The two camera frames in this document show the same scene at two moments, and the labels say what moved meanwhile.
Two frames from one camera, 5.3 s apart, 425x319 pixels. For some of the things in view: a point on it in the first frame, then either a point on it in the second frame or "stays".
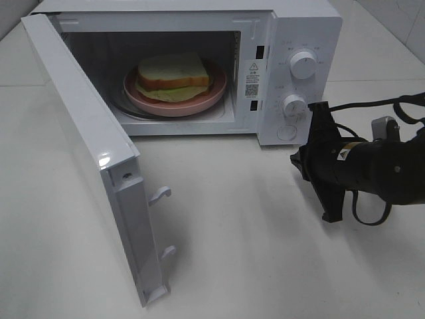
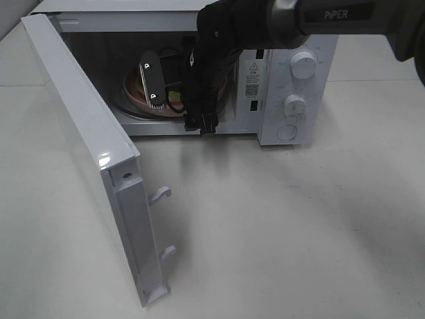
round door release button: [287, 132] stays
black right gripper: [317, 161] -> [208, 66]
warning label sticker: [252, 79] stays
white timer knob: [295, 106] stays
